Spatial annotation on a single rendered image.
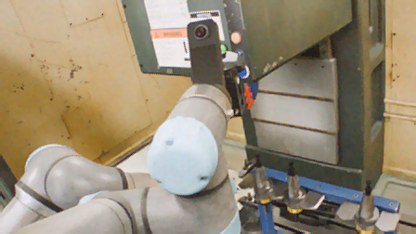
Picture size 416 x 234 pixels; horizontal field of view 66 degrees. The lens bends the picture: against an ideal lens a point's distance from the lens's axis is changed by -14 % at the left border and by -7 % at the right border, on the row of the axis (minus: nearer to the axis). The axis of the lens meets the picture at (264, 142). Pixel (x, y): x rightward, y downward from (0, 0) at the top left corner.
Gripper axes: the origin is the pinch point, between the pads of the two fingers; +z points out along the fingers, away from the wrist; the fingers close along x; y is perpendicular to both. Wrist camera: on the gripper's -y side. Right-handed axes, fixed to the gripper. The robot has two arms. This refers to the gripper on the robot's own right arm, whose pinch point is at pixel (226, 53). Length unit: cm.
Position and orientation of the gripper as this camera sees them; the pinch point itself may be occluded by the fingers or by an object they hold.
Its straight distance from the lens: 67.0
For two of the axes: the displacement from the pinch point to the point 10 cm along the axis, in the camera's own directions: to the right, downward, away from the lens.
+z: 0.6, -5.1, 8.6
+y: 1.4, 8.5, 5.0
